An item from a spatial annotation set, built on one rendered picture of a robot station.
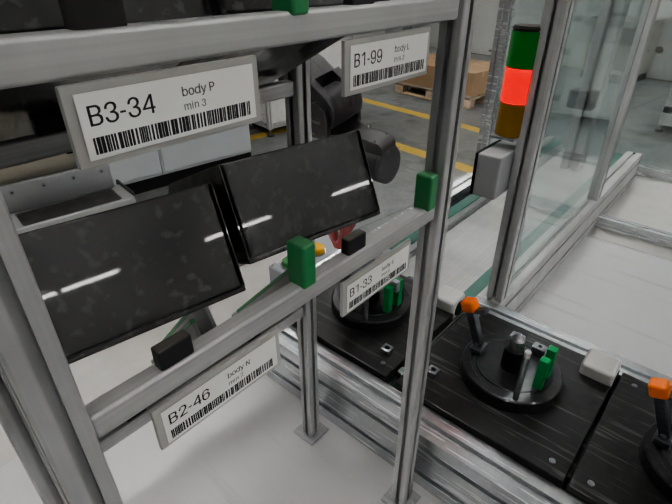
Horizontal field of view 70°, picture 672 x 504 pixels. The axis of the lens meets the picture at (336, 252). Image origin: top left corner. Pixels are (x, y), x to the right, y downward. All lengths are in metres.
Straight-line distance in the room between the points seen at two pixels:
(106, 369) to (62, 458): 0.73
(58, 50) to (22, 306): 0.09
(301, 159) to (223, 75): 0.17
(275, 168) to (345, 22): 0.13
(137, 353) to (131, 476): 0.27
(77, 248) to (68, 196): 0.93
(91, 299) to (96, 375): 0.69
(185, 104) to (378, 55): 0.13
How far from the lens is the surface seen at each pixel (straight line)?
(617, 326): 1.14
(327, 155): 0.39
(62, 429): 0.26
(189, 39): 0.22
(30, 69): 0.19
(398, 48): 0.32
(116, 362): 1.00
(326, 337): 0.79
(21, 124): 0.40
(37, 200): 1.22
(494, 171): 0.78
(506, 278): 0.90
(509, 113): 0.79
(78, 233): 0.30
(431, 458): 0.70
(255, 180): 0.36
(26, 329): 0.22
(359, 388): 0.73
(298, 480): 0.76
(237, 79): 0.23
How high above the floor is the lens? 1.49
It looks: 31 degrees down
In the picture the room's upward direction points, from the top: straight up
